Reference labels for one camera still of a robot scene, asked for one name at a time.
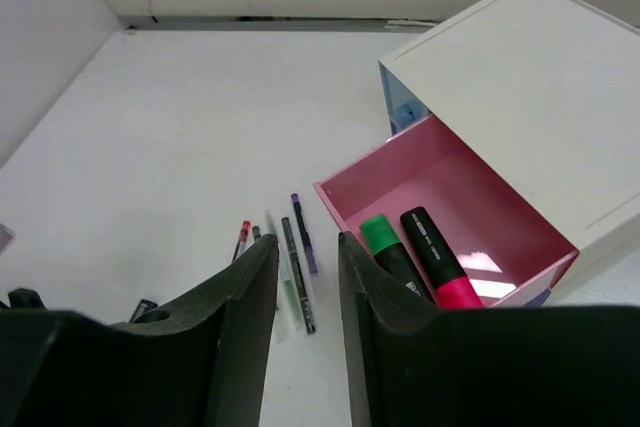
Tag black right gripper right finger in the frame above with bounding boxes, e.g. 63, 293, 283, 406
338, 232, 639, 426

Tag red gel pen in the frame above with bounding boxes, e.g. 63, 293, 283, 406
232, 220, 251, 262

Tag pink drawer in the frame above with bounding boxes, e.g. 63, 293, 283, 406
314, 115, 579, 307

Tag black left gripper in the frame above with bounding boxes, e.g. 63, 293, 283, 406
1, 288, 45, 310

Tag purple gel pen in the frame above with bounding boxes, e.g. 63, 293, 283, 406
290, 193, 319, 277

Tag black gel pen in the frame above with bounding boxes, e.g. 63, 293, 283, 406
252, 225, 262, 242

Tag pink highlighter marker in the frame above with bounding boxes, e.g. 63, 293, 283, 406
400, 207, 484, 309

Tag blue drawer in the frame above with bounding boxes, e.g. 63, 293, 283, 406
379, 64, 431, 135

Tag black gold pen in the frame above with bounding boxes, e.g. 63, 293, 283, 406
281, 217, 316, 334

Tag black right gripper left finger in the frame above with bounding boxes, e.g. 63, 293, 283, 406
1, 234, 279, 426

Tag white drawer organizer box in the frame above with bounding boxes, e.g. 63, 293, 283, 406
380, 0, 639, 297

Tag green gel pen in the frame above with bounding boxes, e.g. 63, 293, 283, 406
265, 210, 304, 330

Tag aluminium rail back edge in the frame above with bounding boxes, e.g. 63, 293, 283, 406
119, 14, 440, 33

